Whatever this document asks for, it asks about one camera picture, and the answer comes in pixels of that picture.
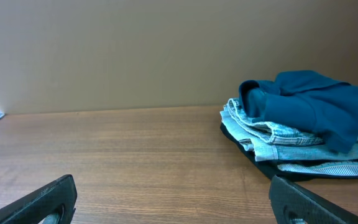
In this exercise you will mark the black folded garment under jeans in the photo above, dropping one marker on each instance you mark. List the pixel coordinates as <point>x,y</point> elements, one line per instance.
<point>269,169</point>

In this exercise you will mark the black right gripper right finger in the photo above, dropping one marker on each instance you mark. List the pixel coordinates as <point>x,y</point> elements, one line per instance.
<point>292,203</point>

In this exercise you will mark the light blue folded jeans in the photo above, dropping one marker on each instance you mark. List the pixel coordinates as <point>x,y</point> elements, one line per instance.
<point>286,149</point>

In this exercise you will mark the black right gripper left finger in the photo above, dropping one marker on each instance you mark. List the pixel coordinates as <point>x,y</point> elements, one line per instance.
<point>52,203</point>

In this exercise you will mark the teal blue polo shirt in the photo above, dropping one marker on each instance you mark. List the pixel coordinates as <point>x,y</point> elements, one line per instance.
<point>308,101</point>

